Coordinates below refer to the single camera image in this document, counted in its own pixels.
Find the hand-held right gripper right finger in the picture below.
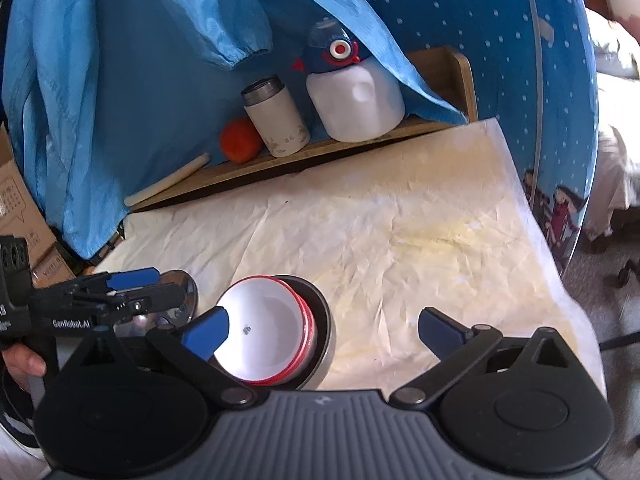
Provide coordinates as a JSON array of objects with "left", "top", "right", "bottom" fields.
[{"left": 389, "top": 307, "right": 594, "bottom": 408}]

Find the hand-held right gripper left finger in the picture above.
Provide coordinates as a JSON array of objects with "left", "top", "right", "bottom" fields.
[{"left": 55, "top": 306, "right": 256, "bottom": 407}]

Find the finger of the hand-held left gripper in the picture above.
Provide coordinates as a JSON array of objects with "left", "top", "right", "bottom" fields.
[
  {"left": 61, "top": 267, "right": 162, "bottom": 297},
  {"left": 99, "top": 284, "right": 184, "bottom": 319}
]

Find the steel plate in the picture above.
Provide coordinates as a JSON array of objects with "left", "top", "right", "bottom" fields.
[{"left": 111, "top": 269, "right": 199, "bottom": 337}]

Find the small white red-rimmed bowl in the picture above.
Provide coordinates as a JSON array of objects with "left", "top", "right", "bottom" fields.
[{"left": 214, "top": 275, "right": 309, "bottom": 386}]

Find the large white red-rimmed bowl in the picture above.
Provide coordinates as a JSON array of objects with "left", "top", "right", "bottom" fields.
[{"left": 272, "top": 277, "right": 320, "bottom": 386}]

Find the steel bowl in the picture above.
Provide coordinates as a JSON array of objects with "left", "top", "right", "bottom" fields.
[{"left": 270, "top": 274, "right": 337, "bottom": 391}]

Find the person's left hand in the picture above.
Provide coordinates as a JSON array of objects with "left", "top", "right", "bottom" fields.
[{"left": 0, "top": 347, "right": 47, "bottom": 392}]

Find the small cardboard box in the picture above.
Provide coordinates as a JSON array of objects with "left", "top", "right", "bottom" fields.
[{"left": 30, "top": 252, "right": 77, "bottom": 289}]

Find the white rolling pin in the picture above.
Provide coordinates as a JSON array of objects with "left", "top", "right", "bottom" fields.
[{"left": 123, "top": 152, "right": 211, "bottom": 207}]

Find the large printed cardboard box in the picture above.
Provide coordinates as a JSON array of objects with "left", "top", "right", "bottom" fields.
[{"left": 0, "top": 122, "right": 59, "bottom": 282}]

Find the round metal basin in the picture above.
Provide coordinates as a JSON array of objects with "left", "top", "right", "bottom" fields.
[{"left": 0, "top": 374, "right": 44, "bottom": 462}]

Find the red tomato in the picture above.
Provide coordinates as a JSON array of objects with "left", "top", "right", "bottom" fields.
[{"left": 219, "top": 117, "right": 264, "bottom": 165}]

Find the wooden shelf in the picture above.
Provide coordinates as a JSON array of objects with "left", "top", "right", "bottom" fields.
[{"left": 127, "top": 45, "right": 476, "bottom": 214}]

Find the light blue jacket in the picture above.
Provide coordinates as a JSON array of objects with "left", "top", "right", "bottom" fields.
[{"left": 2, "top": 0, "right": 471, "bottom": 262}]

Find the white thermos cup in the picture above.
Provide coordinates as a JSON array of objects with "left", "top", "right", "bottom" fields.
[{"left": 240, "top": 74, "right": 311, "bottom": 157}]

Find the white bottle blue red cap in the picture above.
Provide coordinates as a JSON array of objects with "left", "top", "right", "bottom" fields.
[{"left": 292, "top": 17, "right": 406, "bottom": 144}]

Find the white bedding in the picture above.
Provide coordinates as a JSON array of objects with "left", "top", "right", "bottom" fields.
[{"left": 582, "top": 7, "right": 640, "bottom": 241}]

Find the blue dotted printed cloth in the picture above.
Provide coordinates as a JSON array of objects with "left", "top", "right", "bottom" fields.
[{"left": 350, "top": 0, "right": 601, "bottom": 274}]

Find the black cable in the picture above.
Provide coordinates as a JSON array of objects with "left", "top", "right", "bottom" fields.
[{"left": 598, "top": 332, "right": 640, "bottom": 352}]

